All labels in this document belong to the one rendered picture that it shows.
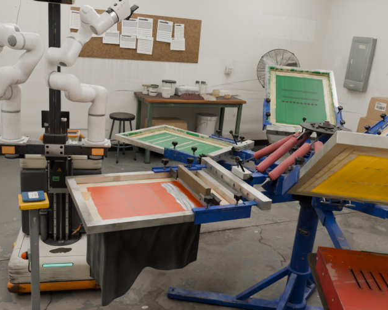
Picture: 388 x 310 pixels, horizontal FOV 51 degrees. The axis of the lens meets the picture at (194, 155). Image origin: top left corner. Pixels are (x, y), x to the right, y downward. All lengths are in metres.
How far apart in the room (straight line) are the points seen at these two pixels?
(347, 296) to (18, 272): 2.16
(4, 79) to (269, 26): 5.17
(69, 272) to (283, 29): 5.24
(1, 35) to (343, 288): 1.80
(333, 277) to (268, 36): 5.72
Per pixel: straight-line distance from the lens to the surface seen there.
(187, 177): 2.19
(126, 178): 2.31
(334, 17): 7.46
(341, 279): 1.38
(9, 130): 2.36
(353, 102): 6.95
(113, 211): 1.95
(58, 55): 2.04
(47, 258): 2.93
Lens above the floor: 1.79
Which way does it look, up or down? 17 degrees down
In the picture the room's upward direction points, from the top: 6 degrees clockwise
